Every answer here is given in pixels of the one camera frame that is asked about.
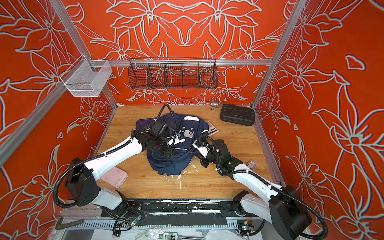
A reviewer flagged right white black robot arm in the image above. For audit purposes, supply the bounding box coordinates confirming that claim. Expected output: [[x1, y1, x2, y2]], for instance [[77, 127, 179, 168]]
[[192, 135, 329, 240]]

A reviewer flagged dark metal hex key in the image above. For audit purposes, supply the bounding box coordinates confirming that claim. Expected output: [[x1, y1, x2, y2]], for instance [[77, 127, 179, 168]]
[[55, 218, 84, 230]]

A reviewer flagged navy blue student backpack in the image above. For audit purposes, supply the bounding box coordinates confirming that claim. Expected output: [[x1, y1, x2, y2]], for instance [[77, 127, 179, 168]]
[[147, 114, 209, 176]]

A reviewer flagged pink flat case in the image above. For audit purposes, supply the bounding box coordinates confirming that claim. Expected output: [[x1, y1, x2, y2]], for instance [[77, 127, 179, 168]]
[[101, 167, 128, 188]]

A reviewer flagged black plastic tool case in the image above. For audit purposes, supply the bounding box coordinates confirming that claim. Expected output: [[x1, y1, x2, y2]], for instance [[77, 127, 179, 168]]
[[220, 104, 256, 126]]

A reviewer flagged white wire mesh basket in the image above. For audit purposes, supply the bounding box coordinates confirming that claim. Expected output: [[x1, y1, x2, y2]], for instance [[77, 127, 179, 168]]
[[60, 55, 112, 97]]

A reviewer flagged purple notebook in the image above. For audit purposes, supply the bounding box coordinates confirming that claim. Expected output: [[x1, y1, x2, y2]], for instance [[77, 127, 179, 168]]
[[135, 118, 156, 132]]

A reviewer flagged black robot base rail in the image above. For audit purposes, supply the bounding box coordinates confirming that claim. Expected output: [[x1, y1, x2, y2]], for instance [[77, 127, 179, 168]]
[[101, 199, 262, 229]]

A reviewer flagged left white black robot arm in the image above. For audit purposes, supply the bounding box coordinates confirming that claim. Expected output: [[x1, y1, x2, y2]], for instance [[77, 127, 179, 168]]
[[53, 115, 178, 210]]

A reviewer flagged pink calculator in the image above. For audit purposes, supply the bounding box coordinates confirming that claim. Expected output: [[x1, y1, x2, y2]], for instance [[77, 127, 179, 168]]
[[206, 121, 219, 136]]

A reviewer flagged small silver metal cylinder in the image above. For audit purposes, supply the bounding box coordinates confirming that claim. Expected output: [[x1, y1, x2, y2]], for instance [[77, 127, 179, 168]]
[[210, 101, 223, 110]]

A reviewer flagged black wire wall basket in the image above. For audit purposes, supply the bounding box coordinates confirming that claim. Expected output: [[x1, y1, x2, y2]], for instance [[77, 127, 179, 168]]
[[128, 58, 219, 90]]

